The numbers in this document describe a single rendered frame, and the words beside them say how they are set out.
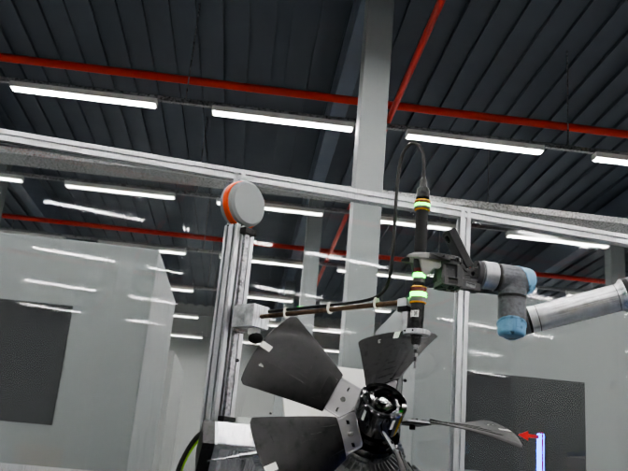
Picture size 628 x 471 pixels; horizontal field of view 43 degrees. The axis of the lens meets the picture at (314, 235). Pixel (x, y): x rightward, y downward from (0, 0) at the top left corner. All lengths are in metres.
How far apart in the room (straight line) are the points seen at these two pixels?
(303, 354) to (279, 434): 0.30
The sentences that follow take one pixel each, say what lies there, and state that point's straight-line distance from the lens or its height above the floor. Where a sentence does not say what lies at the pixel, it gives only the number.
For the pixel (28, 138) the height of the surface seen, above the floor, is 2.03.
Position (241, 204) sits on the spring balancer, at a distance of 2.61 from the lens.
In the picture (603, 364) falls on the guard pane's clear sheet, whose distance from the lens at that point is 3.18.
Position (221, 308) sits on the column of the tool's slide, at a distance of 2.54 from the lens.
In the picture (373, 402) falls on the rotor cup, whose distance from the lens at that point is 1.95.
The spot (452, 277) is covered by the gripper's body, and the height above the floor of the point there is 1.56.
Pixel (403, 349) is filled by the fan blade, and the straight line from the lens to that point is 2.19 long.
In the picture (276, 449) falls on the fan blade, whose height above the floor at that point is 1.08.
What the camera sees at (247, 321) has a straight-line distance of 2.45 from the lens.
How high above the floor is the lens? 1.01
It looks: 17 degrees up
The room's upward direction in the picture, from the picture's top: 5 degrees clockwise
